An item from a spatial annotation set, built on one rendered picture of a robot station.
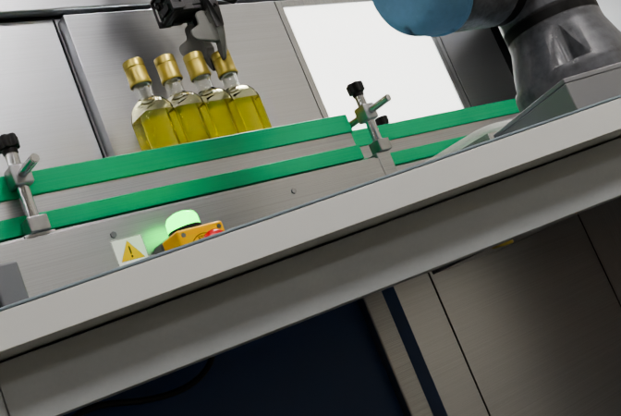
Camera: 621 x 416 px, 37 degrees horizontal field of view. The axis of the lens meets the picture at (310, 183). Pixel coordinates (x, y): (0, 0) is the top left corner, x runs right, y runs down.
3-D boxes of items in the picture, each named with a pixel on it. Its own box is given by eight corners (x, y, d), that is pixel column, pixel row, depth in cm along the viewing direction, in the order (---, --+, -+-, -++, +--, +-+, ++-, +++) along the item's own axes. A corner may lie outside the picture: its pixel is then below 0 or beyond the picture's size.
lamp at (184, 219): (193, 236, 121) (185, 214, 122) (209, 224, 118) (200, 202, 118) (164, 243, 118) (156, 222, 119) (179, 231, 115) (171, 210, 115)
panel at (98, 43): (466, 127, 212) (407, -3, 218) (474, 121, 209) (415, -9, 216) (122, 201, 154) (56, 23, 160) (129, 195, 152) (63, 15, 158)
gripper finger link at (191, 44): (184, 79, 159) (169, 30, 160) (213, 74, 163) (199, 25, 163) (191, 74, 157) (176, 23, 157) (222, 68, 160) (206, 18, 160)
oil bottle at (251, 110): (284, 204, 157) (238, 93, 161) (301, 192, 153) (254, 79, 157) (258, 211, 154) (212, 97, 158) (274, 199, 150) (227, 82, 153)
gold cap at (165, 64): (176, 85, 152) (167, 61, 153) (186, 75, 150) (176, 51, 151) (158, 88, 150) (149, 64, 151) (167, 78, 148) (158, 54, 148)
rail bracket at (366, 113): (350, 176, 159) (323, 111, 161) (412, 135, 146) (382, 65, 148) (337, 178, 157) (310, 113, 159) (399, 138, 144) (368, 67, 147)
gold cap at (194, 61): (205, 81, 156) (196, 58, 157) (214, 72, 154) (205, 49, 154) (188, 84, 154) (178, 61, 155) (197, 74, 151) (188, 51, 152)
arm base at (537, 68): (671, 54, 107) (635, -20, 109) (581, 73, 99) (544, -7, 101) (583, 108, 119) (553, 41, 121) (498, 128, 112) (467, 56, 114)
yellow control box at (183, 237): (216, 288, 121) (197, 237, 123) (244, 271, 116) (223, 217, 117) (172, 302, 117) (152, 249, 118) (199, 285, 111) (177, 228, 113)
